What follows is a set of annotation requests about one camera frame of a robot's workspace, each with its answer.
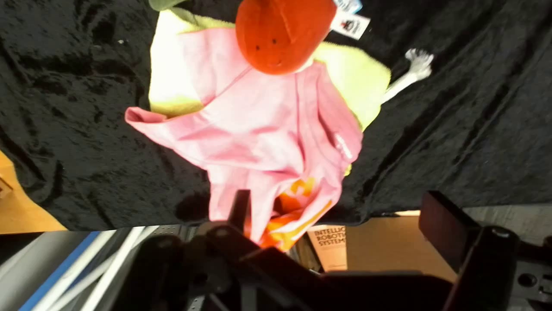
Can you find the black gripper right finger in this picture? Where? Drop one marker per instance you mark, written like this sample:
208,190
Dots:
489,270

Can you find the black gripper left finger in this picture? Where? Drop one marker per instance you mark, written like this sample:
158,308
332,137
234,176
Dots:
191,270

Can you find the pink cloth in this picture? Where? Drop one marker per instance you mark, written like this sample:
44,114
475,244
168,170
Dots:
260,132

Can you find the yellow microfiber cloth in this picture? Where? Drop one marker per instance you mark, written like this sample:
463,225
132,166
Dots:
356,80

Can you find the red radish plush toy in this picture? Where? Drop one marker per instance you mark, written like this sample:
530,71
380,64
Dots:
282,35

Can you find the cardboard box with black tape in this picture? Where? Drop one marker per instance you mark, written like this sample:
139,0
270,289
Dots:
391,247

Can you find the black velvet tablecloth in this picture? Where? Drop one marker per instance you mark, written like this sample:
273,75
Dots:
87,114

